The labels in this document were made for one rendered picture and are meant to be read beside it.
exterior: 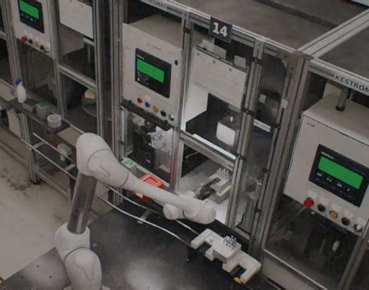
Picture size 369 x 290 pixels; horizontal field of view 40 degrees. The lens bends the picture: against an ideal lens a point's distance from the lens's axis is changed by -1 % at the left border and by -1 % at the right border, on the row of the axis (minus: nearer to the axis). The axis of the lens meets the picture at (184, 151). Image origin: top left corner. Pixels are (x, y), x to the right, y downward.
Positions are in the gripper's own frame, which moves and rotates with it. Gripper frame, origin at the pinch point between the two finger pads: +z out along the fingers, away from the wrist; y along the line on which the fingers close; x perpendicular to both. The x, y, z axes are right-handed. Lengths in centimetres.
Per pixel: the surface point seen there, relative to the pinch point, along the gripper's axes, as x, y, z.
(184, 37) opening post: 22, 86, -23
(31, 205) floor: 152, -104, -19
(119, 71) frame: 66, 49, -19
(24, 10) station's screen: 150, 59, -25
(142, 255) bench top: 11, -38, -43
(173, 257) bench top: -2.9, -36.5, -31.4
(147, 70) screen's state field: 41, 61, -24
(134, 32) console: 53, 78, -24
